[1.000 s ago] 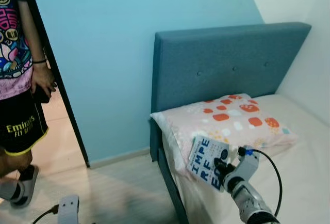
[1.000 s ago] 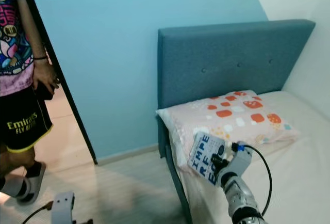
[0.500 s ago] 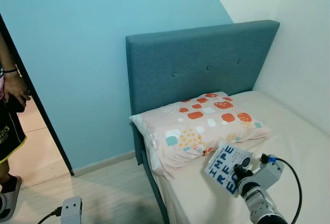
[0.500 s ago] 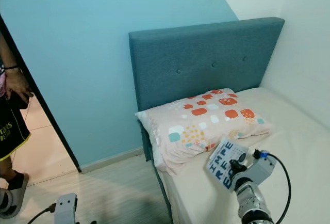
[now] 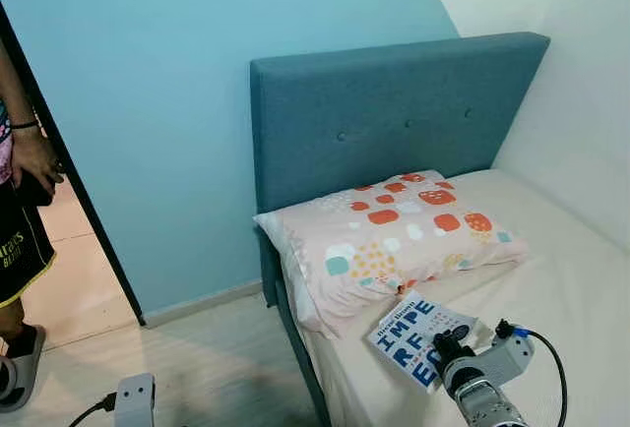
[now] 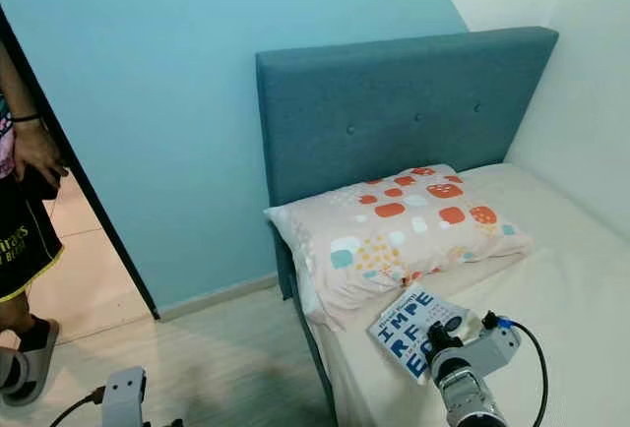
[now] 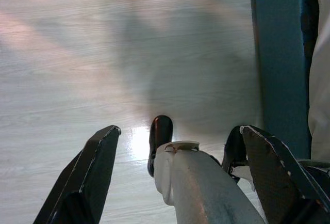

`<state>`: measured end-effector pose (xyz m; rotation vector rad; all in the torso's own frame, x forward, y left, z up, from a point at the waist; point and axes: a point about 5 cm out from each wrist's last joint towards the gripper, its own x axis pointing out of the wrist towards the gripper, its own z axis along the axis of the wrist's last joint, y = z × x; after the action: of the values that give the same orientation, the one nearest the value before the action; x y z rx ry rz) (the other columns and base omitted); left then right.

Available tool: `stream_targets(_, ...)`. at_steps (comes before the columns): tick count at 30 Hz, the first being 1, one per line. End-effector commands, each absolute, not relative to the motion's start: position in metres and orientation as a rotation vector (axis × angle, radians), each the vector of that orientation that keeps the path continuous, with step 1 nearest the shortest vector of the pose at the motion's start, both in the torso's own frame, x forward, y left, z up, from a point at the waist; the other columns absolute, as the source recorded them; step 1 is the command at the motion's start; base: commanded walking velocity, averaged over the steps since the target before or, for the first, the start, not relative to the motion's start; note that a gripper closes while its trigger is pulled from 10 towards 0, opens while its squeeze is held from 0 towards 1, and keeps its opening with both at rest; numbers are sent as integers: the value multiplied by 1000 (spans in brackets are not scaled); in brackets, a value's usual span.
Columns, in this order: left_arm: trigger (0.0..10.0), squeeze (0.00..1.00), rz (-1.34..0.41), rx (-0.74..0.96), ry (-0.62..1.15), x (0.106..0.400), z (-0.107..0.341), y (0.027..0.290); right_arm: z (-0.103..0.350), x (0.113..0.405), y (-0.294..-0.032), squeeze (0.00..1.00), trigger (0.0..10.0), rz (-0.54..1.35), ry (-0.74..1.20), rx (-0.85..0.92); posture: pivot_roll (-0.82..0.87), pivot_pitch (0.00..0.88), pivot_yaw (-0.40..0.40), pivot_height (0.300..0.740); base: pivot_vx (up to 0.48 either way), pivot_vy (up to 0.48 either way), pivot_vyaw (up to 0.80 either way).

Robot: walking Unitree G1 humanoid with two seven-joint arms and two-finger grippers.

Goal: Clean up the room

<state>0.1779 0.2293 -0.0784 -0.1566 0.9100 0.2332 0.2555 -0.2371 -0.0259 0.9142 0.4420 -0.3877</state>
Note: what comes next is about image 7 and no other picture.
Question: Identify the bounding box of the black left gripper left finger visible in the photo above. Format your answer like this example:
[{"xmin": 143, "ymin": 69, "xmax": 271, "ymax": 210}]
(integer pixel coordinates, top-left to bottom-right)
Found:
[{"xmin": 33, "ymin": 124, "xmax": 122, "ymax": 224}]

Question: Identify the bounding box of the beige bed mattress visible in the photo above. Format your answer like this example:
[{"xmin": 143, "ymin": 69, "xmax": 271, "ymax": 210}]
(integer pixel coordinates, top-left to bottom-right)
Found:
[{"xmin": 308, "ymin": 0, "xmax": 330, "ymax": 163}]

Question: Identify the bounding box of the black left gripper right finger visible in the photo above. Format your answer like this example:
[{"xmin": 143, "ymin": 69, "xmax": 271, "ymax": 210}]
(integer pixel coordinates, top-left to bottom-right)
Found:
[{"xmin": 239, "ymin": 125, "xmax": 330, "ymax": 224}]

